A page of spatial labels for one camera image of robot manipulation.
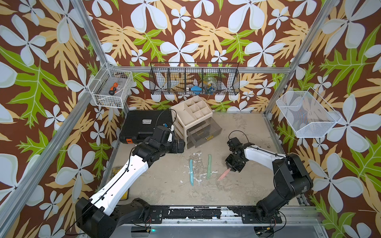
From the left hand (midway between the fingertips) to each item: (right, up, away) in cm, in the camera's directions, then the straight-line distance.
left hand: (178, 141), depth 77 cm
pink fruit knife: (+27, -21, +11) cm, 36 cm away
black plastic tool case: (-31, +9, +27) cm, 42 cm away
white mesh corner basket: (+72, +14, +3) cm, 73 cm away
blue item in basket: (+10, +32, +18) cm, 38 cm away
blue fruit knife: (+7, -20, +12) cm, 24 cm away
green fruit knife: (+18, -19, +13) cm, 29 cm away
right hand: (+28, -18, +15) cm, 37 cm away
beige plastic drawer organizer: (+8, +11, +5) cm, 14 cm away
